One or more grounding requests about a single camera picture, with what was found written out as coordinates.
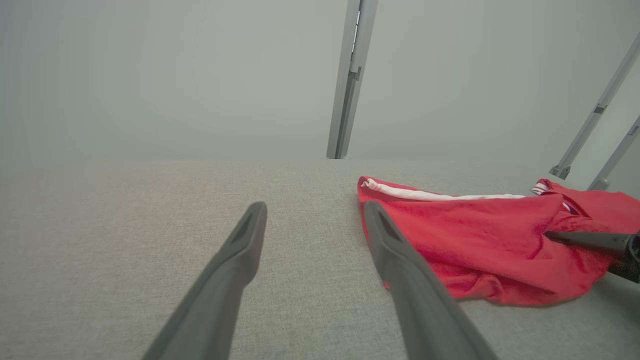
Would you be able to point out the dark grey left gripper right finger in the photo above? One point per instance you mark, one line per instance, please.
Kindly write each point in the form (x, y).
(415, 310)

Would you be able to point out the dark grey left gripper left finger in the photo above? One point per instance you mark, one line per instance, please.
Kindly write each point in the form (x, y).
(215, 300)

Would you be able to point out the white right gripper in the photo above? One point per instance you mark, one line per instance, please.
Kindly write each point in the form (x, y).
(632, 265)

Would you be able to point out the red number 23 jersey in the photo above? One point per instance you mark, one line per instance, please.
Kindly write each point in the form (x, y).
(610, 202)

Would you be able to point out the red white-trimmed shorts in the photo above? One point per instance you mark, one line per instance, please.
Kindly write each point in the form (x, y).
(475, 240)

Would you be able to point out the short slanted grey metal post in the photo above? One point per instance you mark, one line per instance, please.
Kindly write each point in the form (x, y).
(617, 155)

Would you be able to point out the long slanted grey metal post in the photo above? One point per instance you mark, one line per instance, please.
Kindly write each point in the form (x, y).
(595, 110)

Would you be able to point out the grey metal partition post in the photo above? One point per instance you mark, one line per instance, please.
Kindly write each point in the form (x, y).
(350, 75)

